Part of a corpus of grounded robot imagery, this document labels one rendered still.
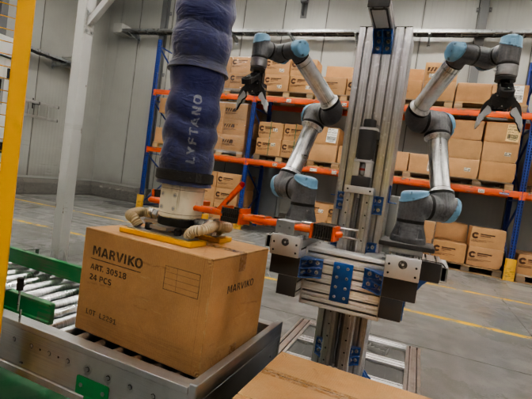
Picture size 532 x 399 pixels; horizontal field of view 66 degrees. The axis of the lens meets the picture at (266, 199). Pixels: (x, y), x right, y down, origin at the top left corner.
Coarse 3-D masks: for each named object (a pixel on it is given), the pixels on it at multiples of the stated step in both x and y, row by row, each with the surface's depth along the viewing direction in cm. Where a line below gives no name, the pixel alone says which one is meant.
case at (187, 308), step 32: (96, 256) 156; (128, 256) 148; (160, 256) 142; (192, 256) 136; (224, 256) 138; (256, 256) 159; (96, 288) 156; (128, 288) 148; (160, 288) 142; (192, 288) 136; (224, 288) 140; (256, 288) 163; (96, 320) 155; (128, 320) 148; (160, 320) 142; (192, 320) 135; (224, 320) 144; (256, 320) 167; (160, 352) 141; (192, 352) 135; (224, 352) 147
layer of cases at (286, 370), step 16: (272, 368) 150; (288, 368) 152; (304, 368) 154; (320, 368) 156; (256, 384) 137; (272, 384) 139; (288, 384) 140; (304, 384) 142; (320, 384) 143; (336, 384) 145; (352, 384) 147; (368, 384) 148; (384, 384) 150
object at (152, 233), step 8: (128, 232) 156; (136, 232) 154; (144, 232) 153; (152, 232) 153; (160, 232) 154; (168, 232) 157; (176, 232) 151; (160, 240) 149; (168, 240) 148; (176, 240) 146; (184, 240) 146; (192, 240) 148; (200, 240) 152
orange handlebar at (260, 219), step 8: (152, 200) 166; (200, 208) 156; (208, 208) 155; (248, 216) 147; (256, 216) 145; (264, 216) 146; (264, 224) 145; (272, 224) 143; (296, 224) 140; (304, 224) 143; (336, 232) 134
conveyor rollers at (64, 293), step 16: (16, 272) 222; (32, 272) 223; (32, 288) 202; (48, 288) 201; (64, 288) 209; (64, 304) 188; (64, 320) 167; (80, 336) 153; (96, 336) 159; (128, 352) 150
